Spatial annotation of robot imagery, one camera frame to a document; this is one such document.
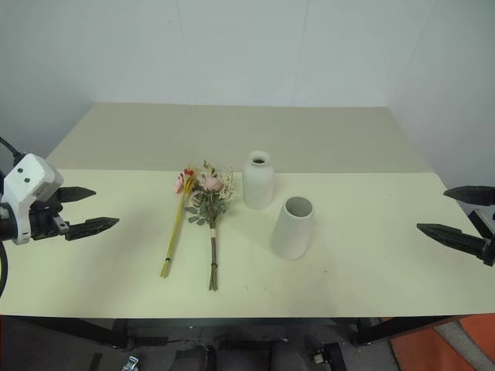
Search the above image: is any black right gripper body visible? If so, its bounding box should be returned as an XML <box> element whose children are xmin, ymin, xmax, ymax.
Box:
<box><xmin>469</xmin><ymin>207</ymin><xmax>495</xmax><ymax>243</ymax></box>

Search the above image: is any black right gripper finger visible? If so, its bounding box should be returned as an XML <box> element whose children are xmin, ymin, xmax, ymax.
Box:
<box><xmin>443</xmin><ymin>185</ymin><xmax>495</xmax><ymax>207</ymax></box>
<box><xmin>416</xmin><ymin>222</ymin><xmax>495</xmax><ymax>267</ymax></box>

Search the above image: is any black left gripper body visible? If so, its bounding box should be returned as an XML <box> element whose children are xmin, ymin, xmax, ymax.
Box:
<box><xmin>28</xmin><ymin>188</ymin><xmax>71</xmax><ymax>242</ymax></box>

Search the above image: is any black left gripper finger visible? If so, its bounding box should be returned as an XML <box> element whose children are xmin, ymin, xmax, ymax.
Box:
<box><xmin>57</xmin><ymin>186</ymin><xmax>97</xmax><ymax>205</ymax></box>
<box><xmin>64</xmin><ymin>216</ymin><xmax>121</xmax><ymax>242</ymax></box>

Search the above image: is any white tapered ceramic vase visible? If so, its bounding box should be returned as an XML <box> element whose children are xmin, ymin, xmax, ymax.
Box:
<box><xmin>270</xmin><ymin>196</ymin><xmax>316</xmax><ymax>260</ymax></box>

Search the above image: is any white bottle-shaped ceramic vase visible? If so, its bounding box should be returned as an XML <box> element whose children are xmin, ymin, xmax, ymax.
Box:
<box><xmin>241</xmin><ymin>150</ymin><xmax>275</xmax><ymax>211</ymax></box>

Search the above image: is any yellow-stemmed pink flower bunch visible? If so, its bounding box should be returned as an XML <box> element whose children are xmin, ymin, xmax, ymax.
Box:
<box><xmin>159</xmin><ymin>165</ymin><xmax>199</xmax><ymax>279</ymax></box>

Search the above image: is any orange and grey floor object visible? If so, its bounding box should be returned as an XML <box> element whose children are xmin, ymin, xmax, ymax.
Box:
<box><xmin>389</xmin><ymin>315</ymin><xmax>495</xmax><ymax>371</ymax></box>

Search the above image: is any green-leaved pink rose bouquet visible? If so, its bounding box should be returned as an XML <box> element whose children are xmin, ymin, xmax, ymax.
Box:
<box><xmin>184</xmin><ymin>159</ymin><xmax>237</xmax><ymax>292</ymax></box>

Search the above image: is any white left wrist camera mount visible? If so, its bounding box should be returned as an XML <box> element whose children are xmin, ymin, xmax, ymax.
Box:
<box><xmin>2</xmin><ymin>153</ymin><xmax>65</xmax><ymax>246</ymax></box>

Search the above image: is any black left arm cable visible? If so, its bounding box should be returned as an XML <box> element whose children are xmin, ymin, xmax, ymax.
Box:
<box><xmin>0</xmin><ymin>136</ymin><xmax>21</xmax><ymax>299</ymax></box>

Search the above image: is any black metal table frame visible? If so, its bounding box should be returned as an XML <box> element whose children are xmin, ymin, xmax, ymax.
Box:
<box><xmin>0</xmin><ymin>315</ymin><xmax>465</xmax><ymax>351</ymax></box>

